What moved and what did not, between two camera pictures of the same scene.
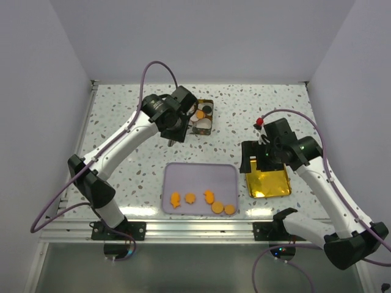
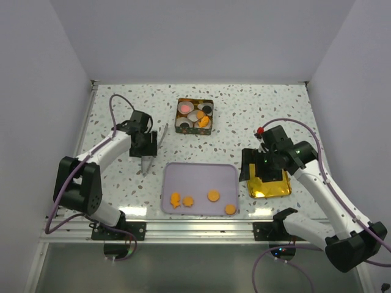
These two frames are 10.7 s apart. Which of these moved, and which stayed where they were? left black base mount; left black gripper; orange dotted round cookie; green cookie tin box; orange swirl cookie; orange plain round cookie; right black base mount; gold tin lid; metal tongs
Moved: metal tongs; orange dotted round cookie; left black gripper
Stayed: orange swirl cookie; right black base mount; left black base mount; green cookie tin box; gold tin lid; orange plain round cookie
